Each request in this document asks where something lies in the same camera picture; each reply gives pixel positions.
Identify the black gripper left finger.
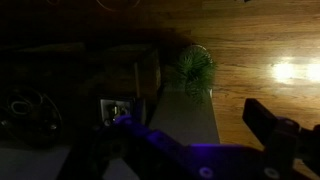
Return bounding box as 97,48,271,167
65,114,214,180

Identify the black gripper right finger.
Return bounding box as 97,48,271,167
241,97,320,180

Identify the shiny metal box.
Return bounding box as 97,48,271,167
98,95,136,126

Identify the brown wooden box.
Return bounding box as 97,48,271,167
133,49,163,101

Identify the green potted plant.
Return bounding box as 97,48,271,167
173,44,218,103

